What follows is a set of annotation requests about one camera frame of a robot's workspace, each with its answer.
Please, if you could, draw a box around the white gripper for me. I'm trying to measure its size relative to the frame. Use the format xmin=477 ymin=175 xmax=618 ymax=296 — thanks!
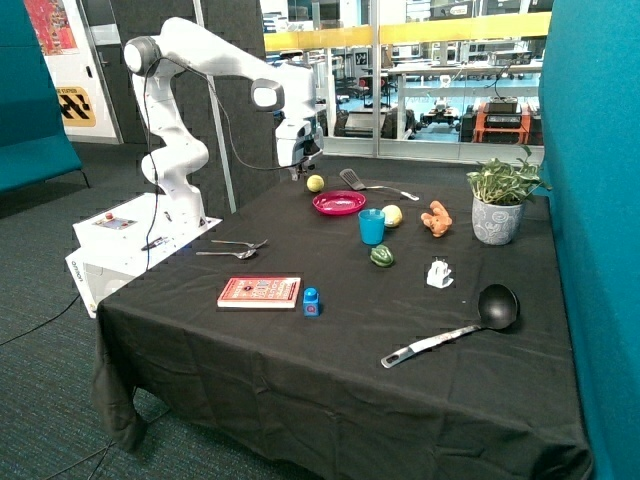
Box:
xmin=275 ymin=118 xmax=324 ymax=180

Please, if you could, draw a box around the pink plastic plate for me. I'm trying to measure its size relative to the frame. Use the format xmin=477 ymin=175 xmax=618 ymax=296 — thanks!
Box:
xmin=312 ymin=190 xmax=366 ymax=216

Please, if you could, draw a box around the blue plastic cup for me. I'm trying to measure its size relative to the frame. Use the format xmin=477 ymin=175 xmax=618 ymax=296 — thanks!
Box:
xmin=358 ymin=209 xmax=385 ymax=246

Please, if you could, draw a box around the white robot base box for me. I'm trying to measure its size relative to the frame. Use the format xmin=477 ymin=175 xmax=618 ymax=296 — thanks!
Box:
xmin=66 ymin=193 xmax=221 ymax=318

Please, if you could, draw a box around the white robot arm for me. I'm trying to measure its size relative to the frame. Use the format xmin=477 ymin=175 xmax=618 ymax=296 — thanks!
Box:
xmin=124 ymin=17 xmax=324 ymax=226

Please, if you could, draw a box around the yellow tennis ball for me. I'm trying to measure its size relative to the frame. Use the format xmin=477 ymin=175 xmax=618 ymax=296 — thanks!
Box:
xmin=306 ymin=175 xmax=325 ymax=193

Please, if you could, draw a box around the black slotted spatula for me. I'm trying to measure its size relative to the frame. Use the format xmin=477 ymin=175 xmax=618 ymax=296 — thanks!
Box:
xmin=339 ymin=168 xmax=420 ymax=201

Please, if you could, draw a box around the metal fork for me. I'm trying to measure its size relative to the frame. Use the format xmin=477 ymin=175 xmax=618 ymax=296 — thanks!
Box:
xmin=210 ymin=239 xmax=268 ymax=249

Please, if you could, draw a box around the metal spoon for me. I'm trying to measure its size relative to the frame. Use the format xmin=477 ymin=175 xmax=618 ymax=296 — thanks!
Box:
xmin=196 ymin=248 xmax=257 ymax=260

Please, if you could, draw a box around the yellow lemon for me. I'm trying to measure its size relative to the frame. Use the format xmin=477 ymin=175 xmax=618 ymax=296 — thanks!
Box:
xmin=382 ymin=205 xmax=403 ymax=228

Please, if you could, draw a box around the green bell pepper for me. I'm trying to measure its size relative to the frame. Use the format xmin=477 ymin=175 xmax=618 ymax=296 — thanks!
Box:
xmin=369 ymin=244 xmax=395 ymax=268

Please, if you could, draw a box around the blue toy block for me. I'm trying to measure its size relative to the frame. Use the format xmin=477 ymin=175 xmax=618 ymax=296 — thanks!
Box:
xmin=303 ymin=287 xmax=320 ymax=317

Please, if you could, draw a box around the red book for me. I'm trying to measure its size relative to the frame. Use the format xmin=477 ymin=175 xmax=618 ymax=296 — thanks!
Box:
xmin=217 ymin=276 xmax=301 ymax=309

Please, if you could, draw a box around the orange teddy bear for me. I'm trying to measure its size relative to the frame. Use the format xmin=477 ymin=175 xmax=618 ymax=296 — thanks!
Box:
xmin=420 ymin=200 xmax=453 ymax=238

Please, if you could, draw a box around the black pen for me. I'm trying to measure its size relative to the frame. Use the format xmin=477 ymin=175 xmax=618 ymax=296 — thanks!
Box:
xmin=141 ymin=237 xmax=168 ymax=251

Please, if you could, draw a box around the black tablecloth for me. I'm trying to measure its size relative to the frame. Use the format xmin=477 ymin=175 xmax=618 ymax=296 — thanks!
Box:
xmin=91 ymin=182 xmax=594 ymax=479

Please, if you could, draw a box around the white power adapter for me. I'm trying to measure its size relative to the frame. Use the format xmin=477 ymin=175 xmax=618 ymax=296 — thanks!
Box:
xmin=426 ymin=258 xmax=454 ymax=289

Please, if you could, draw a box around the potted green plant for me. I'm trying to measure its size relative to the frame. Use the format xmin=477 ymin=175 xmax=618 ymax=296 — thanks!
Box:
xmin=467 ymin=145 xmax=552 ymax=246

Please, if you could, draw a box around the black ladle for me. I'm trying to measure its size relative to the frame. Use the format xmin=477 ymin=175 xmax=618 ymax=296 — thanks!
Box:
xmin=381 ymin=284 xmax=519 ymax=369

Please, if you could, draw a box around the teal sofa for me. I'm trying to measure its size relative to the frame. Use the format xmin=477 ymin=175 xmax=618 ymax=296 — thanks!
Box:
xmin=0 ymin=1 xmax=83 ymax=193

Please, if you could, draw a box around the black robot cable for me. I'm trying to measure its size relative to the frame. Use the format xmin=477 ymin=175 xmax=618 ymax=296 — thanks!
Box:
xmin=142 ymin=55 xmax=296 ymax=274

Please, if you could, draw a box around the teal partition wall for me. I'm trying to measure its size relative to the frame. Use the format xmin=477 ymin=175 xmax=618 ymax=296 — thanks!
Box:
xmin=540 ymin=1 xmax=639 ymax=479

